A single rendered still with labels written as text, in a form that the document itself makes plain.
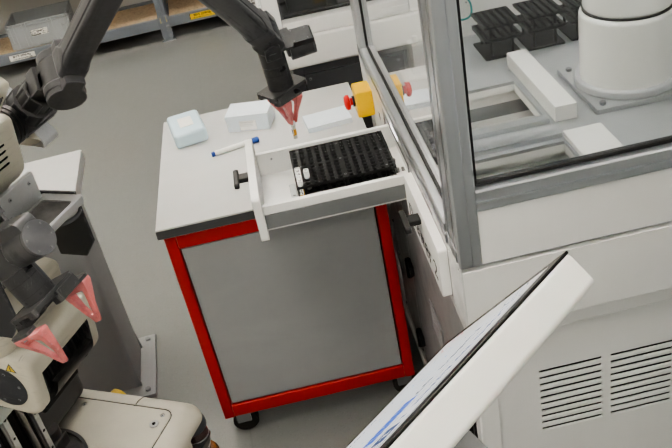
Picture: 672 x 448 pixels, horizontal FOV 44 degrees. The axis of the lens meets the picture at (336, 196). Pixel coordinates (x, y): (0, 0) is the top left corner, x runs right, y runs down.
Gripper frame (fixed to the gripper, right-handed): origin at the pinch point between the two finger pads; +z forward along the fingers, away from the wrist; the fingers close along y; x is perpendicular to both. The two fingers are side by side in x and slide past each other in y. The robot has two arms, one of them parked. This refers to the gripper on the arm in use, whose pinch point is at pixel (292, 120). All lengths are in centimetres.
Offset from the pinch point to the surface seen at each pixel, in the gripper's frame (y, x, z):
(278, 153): -3.9, 4.1, 8.2
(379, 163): 3.8, -22.7, 7.6
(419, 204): -6.4, -44.5, 4.0
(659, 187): 10, -85, -3
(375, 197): -2.6, -26.5, 11.3
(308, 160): -3.6, -7.1, 7.0
